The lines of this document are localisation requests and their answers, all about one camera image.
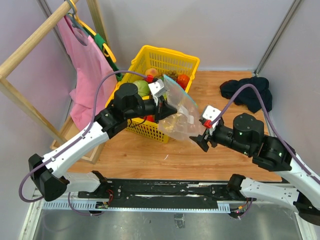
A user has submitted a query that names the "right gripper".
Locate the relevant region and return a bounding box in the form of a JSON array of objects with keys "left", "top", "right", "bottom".
[{"left": 189, "top": 121, "right": 252, "bottom": 155}]

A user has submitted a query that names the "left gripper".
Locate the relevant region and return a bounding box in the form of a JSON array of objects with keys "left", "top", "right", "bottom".
[{"left": 125, "top": 95, "right": 178, "bottom": 124}]

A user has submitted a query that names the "clear zip top bag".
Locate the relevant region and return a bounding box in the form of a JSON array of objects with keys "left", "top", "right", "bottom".
[{"left": 158, "top": 75, "right": 205, "bottom": 142}]

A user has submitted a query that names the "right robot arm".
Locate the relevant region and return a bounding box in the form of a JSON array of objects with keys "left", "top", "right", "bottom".
[{"left": 191, "top": 113, "right": 320, "bottom": 226}]

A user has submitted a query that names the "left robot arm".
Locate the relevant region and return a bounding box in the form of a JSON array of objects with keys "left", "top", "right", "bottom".
[{"left": 28, "top": 79, "right": 177, "bottom": 202}]

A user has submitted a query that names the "green cabbage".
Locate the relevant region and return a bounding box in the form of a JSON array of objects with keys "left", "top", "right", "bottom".
[{"left": 133, "top": 80, "right": 150, "bottom": 98}]

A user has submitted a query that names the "orange persimmon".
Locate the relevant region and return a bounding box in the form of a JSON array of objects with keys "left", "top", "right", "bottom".
[{"left": 176, "top": 74, "right": 190, "bottom": 90}]

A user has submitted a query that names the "green grapes bunch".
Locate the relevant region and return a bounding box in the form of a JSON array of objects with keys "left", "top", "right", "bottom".
[{"left": 164, "top": 70, "right": 178, "bottom": 79}]

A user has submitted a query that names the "peach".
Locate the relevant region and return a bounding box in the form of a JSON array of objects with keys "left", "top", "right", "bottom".
[{"left": 145, "top": 68, "right": 159, "bottom": 77}]

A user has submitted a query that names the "yellow plastic basket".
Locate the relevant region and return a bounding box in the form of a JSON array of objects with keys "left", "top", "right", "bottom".
[{"left": 105, "top": 45, "right": 200, "bottom": 143}]

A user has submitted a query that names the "dark navy cloth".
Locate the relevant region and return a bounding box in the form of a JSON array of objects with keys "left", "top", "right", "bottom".
[{"left": 219, "top": 76, "right": 273, "bottom": 113}]

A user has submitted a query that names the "yellow hanger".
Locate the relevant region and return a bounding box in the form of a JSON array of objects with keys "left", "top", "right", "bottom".
[{"left": 67, "top": 0, "right": 117, "bottom": 63}]

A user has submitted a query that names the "pink shirt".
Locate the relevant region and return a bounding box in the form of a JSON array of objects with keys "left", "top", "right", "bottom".
[{"left": 57, "top": 16, "right": 113, "bottom": 131}]

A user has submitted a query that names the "wooden clothes rack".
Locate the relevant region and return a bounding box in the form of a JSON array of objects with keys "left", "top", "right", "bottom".
[{"left": 0, "top": 0, "right": 108, "bottom": 165}]

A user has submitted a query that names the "grey hanger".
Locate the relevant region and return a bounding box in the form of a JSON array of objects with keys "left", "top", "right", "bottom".
[{"left": 66, "top": 13, "right": 89, "bottom": 46}]

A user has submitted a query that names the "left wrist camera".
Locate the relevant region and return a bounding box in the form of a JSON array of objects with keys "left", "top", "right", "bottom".
[{"left": 146, "top": 75, "right": 166, "bottom": 100}]

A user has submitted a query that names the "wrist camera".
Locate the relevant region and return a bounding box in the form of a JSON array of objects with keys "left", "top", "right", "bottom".
[
  {"left": 146, "top": 75, "right": 166, "bottom": 100},
  {"left": 200, "top": 105, "right": 221, "bottom": 130}
]

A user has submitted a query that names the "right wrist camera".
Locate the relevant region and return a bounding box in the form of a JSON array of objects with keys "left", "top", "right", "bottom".
[{"left": 200, "top": 105, "right": 221, "bottom": 130}]

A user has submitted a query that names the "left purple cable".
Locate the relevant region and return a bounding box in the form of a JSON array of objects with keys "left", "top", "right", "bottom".
[{"left": 19, "top": 70, "right": 151, "bottom": 216}]

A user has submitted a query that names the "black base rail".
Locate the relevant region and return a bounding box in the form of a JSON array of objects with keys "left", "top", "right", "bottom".
[{"left": 77, "top": 178, "right": 246, "bottom": 211}]

